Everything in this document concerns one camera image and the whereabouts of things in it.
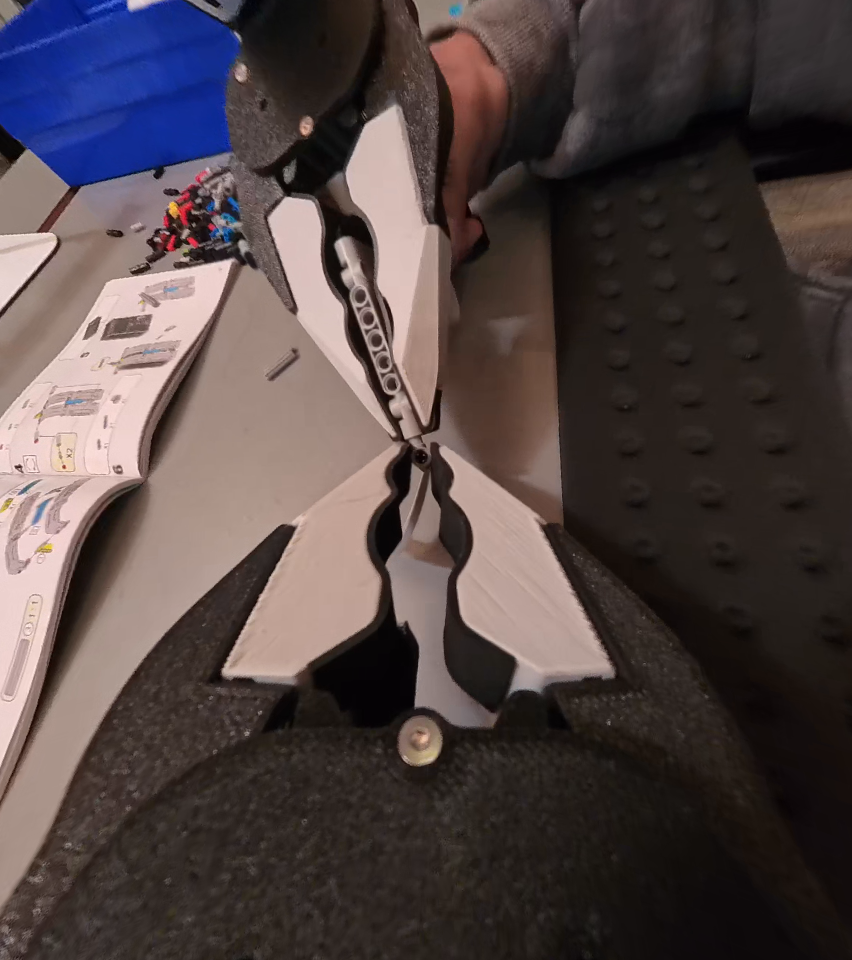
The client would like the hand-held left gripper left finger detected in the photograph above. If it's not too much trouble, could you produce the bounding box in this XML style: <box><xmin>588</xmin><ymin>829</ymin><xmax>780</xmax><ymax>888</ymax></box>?
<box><xmin>219</xmin><ymin>442</ymin><xmax>406</xmax><ymax>710</ymax></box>

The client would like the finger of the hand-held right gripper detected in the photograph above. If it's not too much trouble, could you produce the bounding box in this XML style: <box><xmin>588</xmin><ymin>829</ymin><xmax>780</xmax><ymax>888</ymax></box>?
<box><xmin>267</xmin><ymin>193</ymin><xmax>405</xmax><ymax>440</ymax></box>
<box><xmin>343</xmin><ymin>103</ymin><xmax>461</xmax><ymax>436</ymax></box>

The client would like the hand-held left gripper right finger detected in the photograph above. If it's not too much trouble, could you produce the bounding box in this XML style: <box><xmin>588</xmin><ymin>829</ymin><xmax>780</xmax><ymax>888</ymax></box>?
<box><xmin>429</xmin><ymin>441</ymin><xmax>618</xmax><ymax>712</ymax></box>

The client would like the grey panel with holes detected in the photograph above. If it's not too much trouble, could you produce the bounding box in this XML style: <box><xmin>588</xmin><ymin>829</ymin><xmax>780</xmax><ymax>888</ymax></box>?
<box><xmin>332</xmin><ymin>234</ymin><xmax>416</xmax><ymax>440</ymax></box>

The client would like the person's right forearm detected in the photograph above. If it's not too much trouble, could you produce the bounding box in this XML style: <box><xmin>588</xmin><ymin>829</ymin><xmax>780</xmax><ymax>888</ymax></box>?
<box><xmin>433</xmin><ymin>0</ymin><xmax>852</xmax><ymax>181</ymax></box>

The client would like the grey desk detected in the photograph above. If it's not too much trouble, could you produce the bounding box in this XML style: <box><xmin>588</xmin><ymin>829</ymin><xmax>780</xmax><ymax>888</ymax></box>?
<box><xmin>0</xmin><ymin>150</ymin><xmax>566</xmax><ymax>960</ymax></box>

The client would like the person's right hand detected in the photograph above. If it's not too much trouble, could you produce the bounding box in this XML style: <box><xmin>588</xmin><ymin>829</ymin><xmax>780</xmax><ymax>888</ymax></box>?
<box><xmin>429</xmin><ymin>30</ymin><xmax>510</xmax><ymax>264</ymax></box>

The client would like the pile of small colourful pieces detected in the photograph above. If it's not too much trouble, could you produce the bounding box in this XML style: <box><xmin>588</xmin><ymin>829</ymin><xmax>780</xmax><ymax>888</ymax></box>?
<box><xmin>129</xmin><ymin>168</ymin><xmax>255</xmax><ymax>275</ymax></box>

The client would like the blue plastic bin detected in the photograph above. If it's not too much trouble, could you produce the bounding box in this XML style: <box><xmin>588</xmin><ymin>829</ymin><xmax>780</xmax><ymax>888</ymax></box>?
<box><xmin>0</xmin><ymin>0</ymin><xmax>243</xmax><ymax>189</ymax></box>

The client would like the white instruction booklet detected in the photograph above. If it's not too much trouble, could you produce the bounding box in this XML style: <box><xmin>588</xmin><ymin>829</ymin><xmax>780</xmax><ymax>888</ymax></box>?
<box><xmin>0</xmin><ymin>258</ymin><xmax>241</xmax><ymax>885</ymax></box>

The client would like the dark perforated foam pad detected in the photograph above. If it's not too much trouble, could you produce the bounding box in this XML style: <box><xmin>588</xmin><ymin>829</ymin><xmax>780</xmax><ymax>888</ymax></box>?
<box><xmin>553</xmin><ymin>138</ymin><xmax>852</xmax><ymax>864</ymax></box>

